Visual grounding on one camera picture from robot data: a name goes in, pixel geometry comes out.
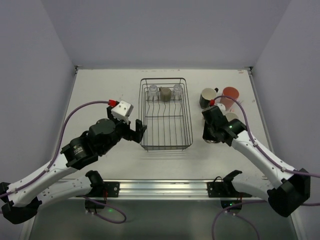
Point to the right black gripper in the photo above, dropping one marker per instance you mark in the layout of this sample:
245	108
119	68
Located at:
208	132

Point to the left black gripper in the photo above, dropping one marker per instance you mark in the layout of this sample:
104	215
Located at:
132	132

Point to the beige tall cup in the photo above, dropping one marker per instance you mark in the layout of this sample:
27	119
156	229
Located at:
231	116

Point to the black mug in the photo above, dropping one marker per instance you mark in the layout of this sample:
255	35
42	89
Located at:
206	96

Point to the clear glass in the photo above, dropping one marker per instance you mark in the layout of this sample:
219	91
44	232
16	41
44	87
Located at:
153	92
177	91

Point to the pink tall cup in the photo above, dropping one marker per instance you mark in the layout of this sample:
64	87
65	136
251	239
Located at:
229	92

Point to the beige brown cup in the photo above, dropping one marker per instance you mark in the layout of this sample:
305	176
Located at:
210	142

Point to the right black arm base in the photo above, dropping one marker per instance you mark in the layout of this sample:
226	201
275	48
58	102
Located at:
224	191

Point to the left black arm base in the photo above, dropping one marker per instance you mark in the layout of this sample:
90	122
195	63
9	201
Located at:
110	187

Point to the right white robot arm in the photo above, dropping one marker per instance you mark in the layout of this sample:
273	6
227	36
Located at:
285	188

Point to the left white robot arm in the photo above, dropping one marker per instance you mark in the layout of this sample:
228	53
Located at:
24	198

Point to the grey-beige small mug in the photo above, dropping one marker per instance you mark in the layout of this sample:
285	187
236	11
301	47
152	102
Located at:
165	94

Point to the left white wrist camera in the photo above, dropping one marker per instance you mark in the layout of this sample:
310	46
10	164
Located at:
122	111

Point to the wire dish rack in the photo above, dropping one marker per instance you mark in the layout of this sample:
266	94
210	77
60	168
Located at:
169	124

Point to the aluminium mounting rail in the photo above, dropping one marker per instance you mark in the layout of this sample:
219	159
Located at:
184	189

